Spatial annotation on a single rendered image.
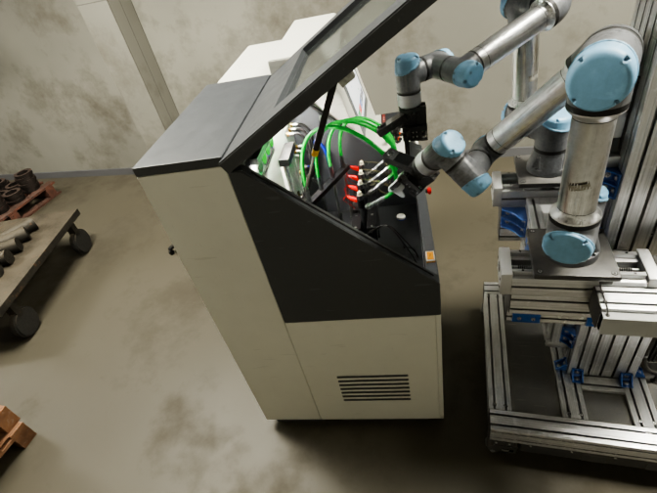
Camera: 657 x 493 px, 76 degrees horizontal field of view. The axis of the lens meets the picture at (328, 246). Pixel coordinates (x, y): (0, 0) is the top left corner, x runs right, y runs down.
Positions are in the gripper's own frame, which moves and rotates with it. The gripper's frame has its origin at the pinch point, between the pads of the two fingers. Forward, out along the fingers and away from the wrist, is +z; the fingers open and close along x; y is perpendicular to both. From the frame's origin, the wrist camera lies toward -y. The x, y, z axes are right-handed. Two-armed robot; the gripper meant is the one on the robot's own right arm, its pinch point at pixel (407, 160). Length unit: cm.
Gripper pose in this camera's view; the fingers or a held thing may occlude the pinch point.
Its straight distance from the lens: 155.0
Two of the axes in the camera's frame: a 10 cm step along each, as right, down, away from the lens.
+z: 1.8, 7.6, 6.2
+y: 9.8, -0.8, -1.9
